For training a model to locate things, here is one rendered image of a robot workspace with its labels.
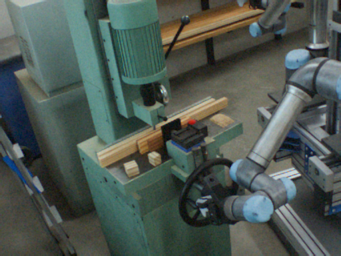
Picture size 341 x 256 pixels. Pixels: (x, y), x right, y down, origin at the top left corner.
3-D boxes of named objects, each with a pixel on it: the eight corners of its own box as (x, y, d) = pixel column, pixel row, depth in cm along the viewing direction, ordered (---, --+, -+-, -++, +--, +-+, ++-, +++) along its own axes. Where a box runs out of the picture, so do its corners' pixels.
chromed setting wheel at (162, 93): (166, 113, 189) (162, 87, 182) (150, 104, 198) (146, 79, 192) (172, 110, 190) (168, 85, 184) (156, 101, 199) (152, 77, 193)
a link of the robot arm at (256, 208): (280, 215, 120) (258, 229, 116) (256, 213, 130) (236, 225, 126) (271, 190, 119) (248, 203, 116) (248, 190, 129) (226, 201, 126)
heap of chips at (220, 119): (223, 127, 182) (222, 123, 181) (208, 119, 190) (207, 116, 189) (235, 121, 185) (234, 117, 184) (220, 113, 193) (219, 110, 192)
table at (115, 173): (138, 209, 154) (136, 197, 151) (100, 173, 177) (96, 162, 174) (259, 141, 180) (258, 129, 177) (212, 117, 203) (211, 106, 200)
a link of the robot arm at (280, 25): (264, 34, 227) (263, 14, 221) (279, 29, 231) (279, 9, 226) (274, 37, 221) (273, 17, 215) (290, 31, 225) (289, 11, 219)
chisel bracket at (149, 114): (152, 130, 172) (149, 111, 168) (134, 118, 183) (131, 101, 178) (168, 123, 175) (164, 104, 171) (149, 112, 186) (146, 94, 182)
